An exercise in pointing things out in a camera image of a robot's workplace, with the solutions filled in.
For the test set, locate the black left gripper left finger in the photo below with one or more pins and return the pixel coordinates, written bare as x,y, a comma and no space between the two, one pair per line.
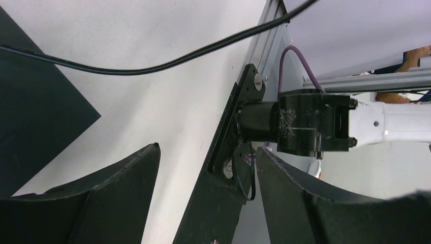
110,205

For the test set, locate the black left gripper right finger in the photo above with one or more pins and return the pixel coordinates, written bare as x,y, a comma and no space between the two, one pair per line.
300,208

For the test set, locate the black network switch box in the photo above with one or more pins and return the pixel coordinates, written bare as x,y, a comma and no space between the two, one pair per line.
42,113

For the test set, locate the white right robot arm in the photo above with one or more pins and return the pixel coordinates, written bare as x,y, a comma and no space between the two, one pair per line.
308,122

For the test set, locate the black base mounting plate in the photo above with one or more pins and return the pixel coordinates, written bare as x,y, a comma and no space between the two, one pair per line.
213,211

